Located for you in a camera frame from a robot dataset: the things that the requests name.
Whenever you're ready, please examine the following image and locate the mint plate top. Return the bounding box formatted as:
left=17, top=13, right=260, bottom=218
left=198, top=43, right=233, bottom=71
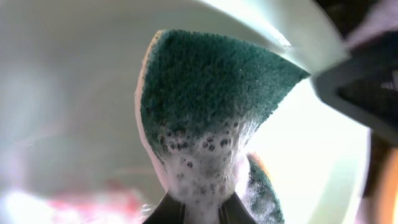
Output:
left=1, top=1, right=369, bottom=223

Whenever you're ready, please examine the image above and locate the green yellow sponge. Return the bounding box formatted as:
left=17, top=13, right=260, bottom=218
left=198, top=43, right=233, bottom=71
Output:
left=134, top=30, right=308, bottom=223

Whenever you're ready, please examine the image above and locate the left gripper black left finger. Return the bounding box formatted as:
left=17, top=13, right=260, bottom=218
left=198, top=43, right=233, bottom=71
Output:
left=142, top=193, right=185, bottom=224

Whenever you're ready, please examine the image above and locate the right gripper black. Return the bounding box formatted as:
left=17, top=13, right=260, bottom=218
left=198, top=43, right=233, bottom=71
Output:
left=311, top=31, right=397, bottom=146

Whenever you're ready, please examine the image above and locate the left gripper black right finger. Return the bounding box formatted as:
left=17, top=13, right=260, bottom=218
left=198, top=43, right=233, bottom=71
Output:
left=218, top=192, right=256, bottom=224

